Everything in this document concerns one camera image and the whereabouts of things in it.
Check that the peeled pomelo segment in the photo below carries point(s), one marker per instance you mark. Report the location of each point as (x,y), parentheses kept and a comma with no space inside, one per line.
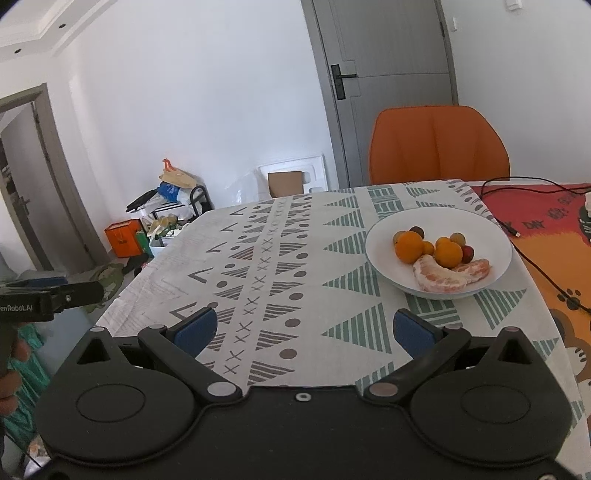
(474,271)
(434,278)

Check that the white foam packaging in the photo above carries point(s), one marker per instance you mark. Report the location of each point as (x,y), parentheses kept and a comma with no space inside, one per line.
(315,177)

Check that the white wall switch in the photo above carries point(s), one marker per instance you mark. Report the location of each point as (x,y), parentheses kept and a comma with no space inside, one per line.
(513,5)

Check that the brown cardboard box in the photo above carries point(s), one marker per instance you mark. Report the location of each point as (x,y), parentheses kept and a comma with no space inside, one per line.
(286,183)

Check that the black door handle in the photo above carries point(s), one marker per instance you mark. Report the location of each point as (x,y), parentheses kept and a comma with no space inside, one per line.
(338,79)

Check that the dark brown small fruit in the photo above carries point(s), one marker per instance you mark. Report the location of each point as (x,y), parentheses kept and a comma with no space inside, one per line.
(418,230)

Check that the small orange kumquat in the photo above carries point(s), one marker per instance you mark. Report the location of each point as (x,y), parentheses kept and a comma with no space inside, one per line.
(428,248)

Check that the orange red cartoon mat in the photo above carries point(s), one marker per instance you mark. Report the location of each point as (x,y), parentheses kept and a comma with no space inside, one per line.
(551,230)

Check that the black wire rack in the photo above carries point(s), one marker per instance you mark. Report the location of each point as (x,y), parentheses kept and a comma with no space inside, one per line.
(199,200)

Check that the dark red small fruit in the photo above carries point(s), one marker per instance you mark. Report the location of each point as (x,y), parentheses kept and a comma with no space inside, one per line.
(468,254)

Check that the grey door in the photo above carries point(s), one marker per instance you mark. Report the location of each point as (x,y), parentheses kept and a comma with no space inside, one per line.
(402,55)

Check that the white round plate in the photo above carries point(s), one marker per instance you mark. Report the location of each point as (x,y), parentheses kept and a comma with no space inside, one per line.
(483,235)

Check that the white power adapter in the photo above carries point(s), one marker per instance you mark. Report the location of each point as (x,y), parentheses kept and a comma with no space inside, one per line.
(588,203)

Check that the person's left hand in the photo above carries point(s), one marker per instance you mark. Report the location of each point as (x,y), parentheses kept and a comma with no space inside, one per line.
(11,381)

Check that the patterned white tablecloth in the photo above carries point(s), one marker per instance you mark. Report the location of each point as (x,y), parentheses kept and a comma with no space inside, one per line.
(298,301)

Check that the orange tangerine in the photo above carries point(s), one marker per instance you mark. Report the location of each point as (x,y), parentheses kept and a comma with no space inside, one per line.
(447,253)
(409,247)

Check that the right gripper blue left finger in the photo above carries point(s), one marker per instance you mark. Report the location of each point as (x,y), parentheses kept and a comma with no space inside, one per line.
(194,333)

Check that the paper bag orange handle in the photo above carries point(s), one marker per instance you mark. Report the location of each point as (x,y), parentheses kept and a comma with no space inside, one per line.
(176,177)

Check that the olive brown small fruit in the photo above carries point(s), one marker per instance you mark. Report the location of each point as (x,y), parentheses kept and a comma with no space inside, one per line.
(458,238)

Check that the orange chair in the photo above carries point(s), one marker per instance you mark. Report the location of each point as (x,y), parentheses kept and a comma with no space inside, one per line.
(425,143)

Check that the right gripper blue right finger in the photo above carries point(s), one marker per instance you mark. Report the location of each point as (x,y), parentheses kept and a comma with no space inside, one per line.
(414,334)

